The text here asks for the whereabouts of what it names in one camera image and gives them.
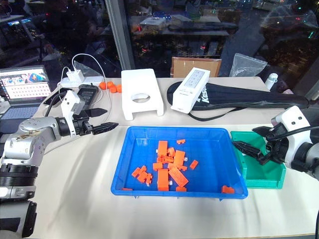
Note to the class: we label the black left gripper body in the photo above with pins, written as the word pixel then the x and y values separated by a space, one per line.
pixel 83 127

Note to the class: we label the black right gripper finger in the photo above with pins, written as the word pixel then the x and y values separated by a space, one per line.
pixel 261 130
pixel 248 149

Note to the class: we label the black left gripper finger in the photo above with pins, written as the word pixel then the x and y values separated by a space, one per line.
pixel 104 127
pixel 98 112

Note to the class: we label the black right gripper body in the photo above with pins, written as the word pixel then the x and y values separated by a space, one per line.
pixel 277 149

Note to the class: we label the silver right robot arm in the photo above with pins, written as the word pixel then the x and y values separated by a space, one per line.
pixel 302 154

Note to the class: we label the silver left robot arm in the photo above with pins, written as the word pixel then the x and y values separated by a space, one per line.
pixel 27 139

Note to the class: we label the green plastic bin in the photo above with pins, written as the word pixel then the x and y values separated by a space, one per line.
pixel 261 174

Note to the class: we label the long white carton box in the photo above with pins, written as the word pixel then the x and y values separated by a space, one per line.
pixel 190 89

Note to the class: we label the brown cardboard box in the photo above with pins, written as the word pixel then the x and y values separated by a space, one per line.
pixel 182 67

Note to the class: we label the black power adapter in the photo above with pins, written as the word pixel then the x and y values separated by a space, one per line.
pixel 87 93

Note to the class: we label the small orange cube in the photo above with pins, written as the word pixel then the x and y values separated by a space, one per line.
pixel 119 88
pixel 113 89
pixel 102 85
pixel 110 83

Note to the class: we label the white power strip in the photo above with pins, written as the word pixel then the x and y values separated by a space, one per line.
pixel 92 80

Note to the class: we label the black racket bag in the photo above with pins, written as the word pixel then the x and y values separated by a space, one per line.
pixel 239 98

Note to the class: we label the blue plastic tray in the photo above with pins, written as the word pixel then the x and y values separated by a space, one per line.
pixel 209 159

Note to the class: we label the white charger plug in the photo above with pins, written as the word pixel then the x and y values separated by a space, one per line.
pixel 74 76

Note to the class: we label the small orange block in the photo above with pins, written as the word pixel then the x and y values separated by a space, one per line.
pixel 163 159
pixel 157 166
pixel 181 142
pixel 228 190
pixel 194 164
pixel 181 189
pixel 136 171
pixel 144 176
pixel 171 152

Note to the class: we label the pink crumpled object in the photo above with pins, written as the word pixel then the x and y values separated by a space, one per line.
pixel 284 87

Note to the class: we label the white bottle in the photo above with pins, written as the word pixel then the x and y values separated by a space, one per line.
pixel 271 82

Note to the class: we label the white stand with round hole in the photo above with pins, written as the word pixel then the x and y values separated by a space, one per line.
pixel 139 82

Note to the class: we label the clear plastic bag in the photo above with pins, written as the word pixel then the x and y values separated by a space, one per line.
pixel 245 64

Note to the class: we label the wooden plank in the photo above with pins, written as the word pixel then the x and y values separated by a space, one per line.
pixel 179 158

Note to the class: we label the open laptop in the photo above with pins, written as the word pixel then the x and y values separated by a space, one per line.
pixel 23 83

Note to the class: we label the orange studded plastic plate brick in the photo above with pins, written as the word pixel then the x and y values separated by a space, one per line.
pixel 178 177

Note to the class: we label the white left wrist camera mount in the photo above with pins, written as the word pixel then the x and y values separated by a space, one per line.
pixel 69 100

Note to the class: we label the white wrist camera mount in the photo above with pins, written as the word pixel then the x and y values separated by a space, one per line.
pixel 295 119
pixel 69 100

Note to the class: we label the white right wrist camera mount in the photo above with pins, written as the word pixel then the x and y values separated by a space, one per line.
pixel 295 119

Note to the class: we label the grey window frame post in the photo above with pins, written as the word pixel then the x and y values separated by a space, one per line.
pixel 122 37

